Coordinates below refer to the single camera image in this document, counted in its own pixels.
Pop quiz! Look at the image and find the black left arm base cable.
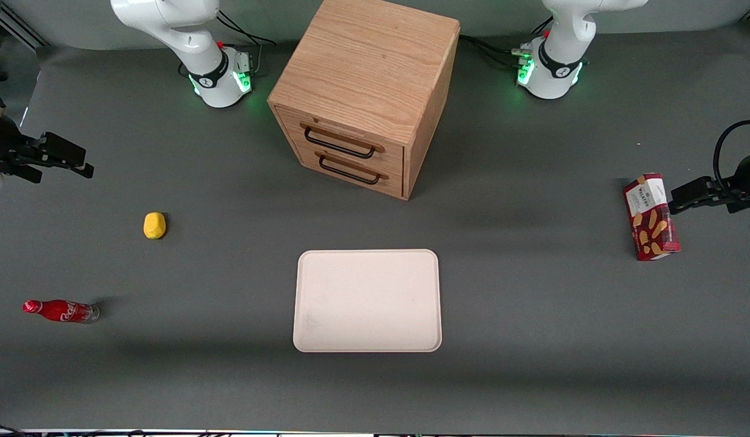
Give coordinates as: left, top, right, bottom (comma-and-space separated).
459, 33, 533, 67

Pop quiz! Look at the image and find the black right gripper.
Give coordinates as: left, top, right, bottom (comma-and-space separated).
0, 115, 95, 184

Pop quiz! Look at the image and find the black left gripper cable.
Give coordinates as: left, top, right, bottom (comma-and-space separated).
713, 120, 750, 195

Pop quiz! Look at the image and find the beige rectangular tray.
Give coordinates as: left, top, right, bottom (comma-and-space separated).
292, 249, 443, 353

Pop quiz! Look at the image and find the shorter black drawer handle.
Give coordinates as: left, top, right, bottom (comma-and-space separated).
315, 152, 389, 185

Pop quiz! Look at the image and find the black arm base cable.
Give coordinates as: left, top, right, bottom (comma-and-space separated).
459, 33, 533, 67
216, 9, 277, 47

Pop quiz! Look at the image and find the red tartan shortbread box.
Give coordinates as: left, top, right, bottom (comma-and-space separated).
623, 173, 681, 262

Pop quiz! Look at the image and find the yellow lemon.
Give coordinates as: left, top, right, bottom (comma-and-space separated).
143, 212, 167, 240

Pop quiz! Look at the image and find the longer black drawer handle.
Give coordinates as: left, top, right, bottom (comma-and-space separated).
300, 123, 386, 160

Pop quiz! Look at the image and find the shorter wooden drawer front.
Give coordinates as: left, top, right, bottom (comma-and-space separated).
294, 146, 405, 198

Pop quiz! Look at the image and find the red coke bottle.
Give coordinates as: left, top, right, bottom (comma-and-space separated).
22, 299, 101, 324

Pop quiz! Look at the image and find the black right arm base cable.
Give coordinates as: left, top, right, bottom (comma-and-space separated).
216, 9, 277, 47

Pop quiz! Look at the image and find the aluminium frame rail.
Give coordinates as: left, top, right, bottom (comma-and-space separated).
0, 3, 48, 49

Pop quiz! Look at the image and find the taller wooden drawer front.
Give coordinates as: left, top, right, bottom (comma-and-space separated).
275, 106, 406, 178

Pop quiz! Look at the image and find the wooden two-drawer cabinet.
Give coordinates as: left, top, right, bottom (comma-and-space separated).
267, 0, 461, 201

